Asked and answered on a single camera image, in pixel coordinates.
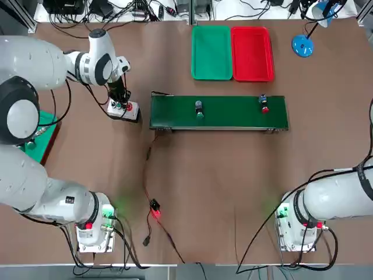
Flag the black lamp cable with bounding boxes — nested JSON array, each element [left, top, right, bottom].
[[302, 11, 311, 39]]

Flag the small green plastic tray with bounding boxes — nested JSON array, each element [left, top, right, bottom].
[[24, 110, 62, 166]]

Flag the large green plastic tray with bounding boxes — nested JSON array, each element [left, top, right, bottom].
[[191, 25, 234, 81]]

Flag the red black conveyor cable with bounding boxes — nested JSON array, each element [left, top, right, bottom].
[[142, 134, 187, 265]]

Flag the black electronics box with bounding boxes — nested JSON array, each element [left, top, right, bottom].
[[42, 0, 86, 16]]

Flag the blue desk lamp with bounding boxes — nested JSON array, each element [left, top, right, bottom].
[[291, 0, 342, 58]]

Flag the red plastic tray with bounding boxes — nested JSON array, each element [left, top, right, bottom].
[[230, 26, 276, 83]]

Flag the green belt conveyor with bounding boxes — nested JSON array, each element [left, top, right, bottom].
[[149, 90, 290, 135]]

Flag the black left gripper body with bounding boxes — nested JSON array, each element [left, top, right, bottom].
[[106, 76, 131, 103]]

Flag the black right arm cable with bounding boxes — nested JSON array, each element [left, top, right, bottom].
[[236, 168, 363, 275]]

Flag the grey push-button control box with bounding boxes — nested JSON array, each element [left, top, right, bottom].
[[107, 97, 143, 124]]

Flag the black switch module red light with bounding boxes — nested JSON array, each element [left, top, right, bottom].
[[149, 198, 163, 220]]

